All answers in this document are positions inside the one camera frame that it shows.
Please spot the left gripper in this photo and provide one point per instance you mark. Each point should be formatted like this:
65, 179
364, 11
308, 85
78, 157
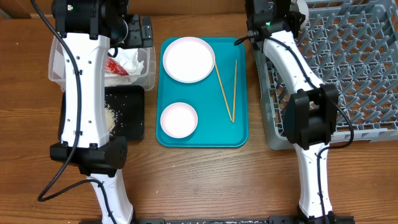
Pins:
139, 41

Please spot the white napkin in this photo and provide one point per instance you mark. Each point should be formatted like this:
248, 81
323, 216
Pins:
128, 59

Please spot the red snack wrapper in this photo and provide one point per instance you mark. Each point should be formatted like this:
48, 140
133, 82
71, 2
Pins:
113, 67

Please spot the large white plate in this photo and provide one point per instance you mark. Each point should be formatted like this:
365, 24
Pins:
188, 59

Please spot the rice pile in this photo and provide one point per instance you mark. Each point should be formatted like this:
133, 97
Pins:
125, 116

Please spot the small white plate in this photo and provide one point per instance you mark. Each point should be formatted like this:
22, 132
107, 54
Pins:
179, 120

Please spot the grey metal bowl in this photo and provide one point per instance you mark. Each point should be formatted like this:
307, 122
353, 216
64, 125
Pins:
303, 9

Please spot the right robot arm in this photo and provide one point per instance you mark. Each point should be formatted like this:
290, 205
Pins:
309, 117

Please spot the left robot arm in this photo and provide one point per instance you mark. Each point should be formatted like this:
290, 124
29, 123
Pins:
86, 31

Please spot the clear plastic waste bin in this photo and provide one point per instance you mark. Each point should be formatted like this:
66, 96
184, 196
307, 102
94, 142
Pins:
57, 66

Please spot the grey dishwasher rack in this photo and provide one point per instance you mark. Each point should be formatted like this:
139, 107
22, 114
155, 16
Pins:
353, 45

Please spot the black rectangular tray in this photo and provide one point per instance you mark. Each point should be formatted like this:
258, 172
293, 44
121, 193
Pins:
92, 119

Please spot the left wooden chopstick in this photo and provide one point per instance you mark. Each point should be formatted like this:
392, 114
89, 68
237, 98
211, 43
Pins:
223, 92

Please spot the wooden chopstick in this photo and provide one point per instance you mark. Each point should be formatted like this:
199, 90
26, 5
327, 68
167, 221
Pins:
223, 92
234, 96

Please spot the right wooden chopstick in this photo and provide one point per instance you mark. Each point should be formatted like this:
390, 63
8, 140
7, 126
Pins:
234, 96

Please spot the teal serving tray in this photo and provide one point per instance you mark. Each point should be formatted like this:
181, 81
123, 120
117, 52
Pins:
214, 127

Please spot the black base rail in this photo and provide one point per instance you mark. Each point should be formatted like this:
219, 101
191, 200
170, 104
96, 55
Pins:
270, 220

